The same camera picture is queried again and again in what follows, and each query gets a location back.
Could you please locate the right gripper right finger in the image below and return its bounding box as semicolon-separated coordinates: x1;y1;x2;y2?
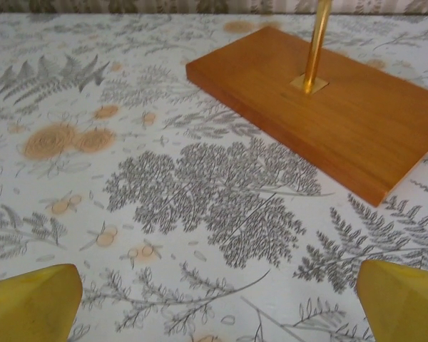
357;259;428;342

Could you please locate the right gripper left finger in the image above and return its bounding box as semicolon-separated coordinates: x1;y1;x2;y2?
0;263;83;342

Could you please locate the golden stand on wooden base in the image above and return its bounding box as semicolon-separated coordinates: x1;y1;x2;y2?
185;0;428;207

